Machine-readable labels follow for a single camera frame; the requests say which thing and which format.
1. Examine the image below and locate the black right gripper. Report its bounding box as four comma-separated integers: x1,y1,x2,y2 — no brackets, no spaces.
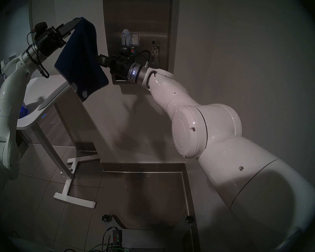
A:
98,54,135,82

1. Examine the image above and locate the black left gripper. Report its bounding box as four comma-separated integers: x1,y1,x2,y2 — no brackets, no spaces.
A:
34,18,80,57

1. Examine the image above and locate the dark blue cloth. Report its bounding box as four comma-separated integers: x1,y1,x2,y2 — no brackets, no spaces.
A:
54,17,109,102

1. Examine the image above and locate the white foam blob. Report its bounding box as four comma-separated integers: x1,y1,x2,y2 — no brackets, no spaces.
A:
122,29,133,47

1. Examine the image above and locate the blue bordered white label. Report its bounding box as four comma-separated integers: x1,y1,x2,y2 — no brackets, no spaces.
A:
121,33,139,46

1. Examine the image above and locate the white table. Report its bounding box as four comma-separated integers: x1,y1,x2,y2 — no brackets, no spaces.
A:
0,76,99,208

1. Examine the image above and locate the spray bottle with blue liquid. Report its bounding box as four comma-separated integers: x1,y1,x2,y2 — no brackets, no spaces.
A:
0,60,29,120

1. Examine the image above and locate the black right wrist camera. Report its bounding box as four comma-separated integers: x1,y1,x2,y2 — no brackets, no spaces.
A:
119,46,136,59

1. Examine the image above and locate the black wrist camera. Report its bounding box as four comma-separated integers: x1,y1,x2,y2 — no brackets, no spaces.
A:
119,46,136,59
33,22,48,35

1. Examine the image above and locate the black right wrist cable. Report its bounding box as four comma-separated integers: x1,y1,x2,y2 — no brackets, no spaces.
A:
135,50,151,68

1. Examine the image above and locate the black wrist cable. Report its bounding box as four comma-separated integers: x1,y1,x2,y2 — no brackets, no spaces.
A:
26,31,50,78
135,50,151,68

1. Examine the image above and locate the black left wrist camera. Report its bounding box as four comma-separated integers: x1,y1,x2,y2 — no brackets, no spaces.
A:
33,22,48,35

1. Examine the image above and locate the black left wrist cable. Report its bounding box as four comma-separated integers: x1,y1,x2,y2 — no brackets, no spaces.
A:
26,31,50,78

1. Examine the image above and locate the stainless steel wall dispenser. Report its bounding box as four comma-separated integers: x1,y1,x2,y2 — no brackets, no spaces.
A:
102,0,173,85

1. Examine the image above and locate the black box with red switch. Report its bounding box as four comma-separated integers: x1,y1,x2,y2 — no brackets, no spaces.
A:
112,229,122,245

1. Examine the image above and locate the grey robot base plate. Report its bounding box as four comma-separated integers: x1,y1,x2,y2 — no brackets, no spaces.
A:
112,215,193,252

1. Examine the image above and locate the green cable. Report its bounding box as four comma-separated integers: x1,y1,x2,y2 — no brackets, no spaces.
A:
87,243,129,252

